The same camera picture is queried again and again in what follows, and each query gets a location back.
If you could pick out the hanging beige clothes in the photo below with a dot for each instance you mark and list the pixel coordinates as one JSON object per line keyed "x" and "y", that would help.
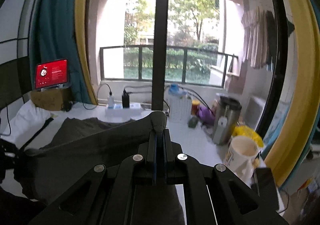
{"x": 260, "y": 39}

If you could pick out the red screen tablet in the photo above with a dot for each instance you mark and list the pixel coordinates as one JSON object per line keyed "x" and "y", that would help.
{"x": 51, "y": 74}

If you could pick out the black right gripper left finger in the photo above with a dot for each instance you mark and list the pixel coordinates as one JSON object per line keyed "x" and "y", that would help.
{"x": 103, "y": 195}

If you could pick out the white charger plug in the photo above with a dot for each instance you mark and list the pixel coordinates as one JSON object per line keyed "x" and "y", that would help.
{"x": 110, "y": 101}

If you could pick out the black smartphone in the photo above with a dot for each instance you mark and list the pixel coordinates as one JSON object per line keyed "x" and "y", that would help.
{"x": 265, "y": 187}

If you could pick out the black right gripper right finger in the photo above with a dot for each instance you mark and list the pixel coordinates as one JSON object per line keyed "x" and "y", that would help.
{"x": 214, "y": 194}

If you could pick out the black window frame post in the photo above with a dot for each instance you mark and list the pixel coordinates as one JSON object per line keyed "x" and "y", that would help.
{"x": 159, "y": 54}

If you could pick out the balcony railing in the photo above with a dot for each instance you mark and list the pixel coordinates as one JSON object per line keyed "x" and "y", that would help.
{"x": 186, "y": 65}

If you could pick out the cream bear mug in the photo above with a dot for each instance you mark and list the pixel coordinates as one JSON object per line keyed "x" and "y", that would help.
{"x": 241, "y": 153}

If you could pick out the purple plush toy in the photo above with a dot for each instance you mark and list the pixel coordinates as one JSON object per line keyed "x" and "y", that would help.
{"x": 205, "y": 115}

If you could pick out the small green figurine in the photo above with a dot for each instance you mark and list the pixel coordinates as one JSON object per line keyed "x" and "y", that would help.
{"x": 193, "y": 121}

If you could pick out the red yellow jar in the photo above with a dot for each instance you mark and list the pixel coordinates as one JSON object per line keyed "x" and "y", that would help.
{"x": 195, "y": 107}

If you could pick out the white perforated basket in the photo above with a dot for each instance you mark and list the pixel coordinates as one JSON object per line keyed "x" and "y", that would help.
{"x": 180, "y": 108}

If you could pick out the yellow curtain left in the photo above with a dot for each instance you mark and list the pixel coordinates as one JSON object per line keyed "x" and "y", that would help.
{"x": 80, "y": 9}

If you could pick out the brown cardboard box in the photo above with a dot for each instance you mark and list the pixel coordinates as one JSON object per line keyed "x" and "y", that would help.
{"x": 52, "y": 99}

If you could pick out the black charger plug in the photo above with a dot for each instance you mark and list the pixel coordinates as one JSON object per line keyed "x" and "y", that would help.
{"x": 125, "y": 99}

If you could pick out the dark grey t-shirt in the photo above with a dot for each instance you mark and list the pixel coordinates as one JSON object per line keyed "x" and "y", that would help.
{"x": 78, "y": 146}

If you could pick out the stainless steel tumbler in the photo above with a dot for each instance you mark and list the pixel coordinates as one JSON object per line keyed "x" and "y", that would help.
{"x": 226, "y": 117}

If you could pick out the white power strip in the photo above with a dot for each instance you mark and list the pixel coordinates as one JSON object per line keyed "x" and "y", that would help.
{"x": 118, "y": 111}

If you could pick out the blue cloth in basket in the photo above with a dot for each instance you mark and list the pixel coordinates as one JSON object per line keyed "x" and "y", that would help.
{"x": 175, "y": 90}

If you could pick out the white folded garment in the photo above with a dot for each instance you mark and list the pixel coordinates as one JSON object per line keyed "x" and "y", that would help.
{"x": 28, "y": 120}

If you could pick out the yellow plastic bag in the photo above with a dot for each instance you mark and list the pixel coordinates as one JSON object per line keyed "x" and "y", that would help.
{"x": 246, "y": 131}

